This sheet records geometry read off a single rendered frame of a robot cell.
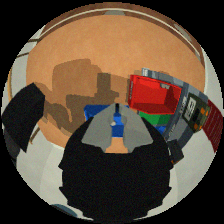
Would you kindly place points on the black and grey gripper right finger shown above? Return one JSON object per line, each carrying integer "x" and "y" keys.
{"x": 138, "y": 132}

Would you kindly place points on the red bin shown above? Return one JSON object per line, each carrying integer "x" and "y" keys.
{"x": 150, "y": 98}

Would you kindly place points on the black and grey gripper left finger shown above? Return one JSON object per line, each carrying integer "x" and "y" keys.
{"x": 96, "y": 131}

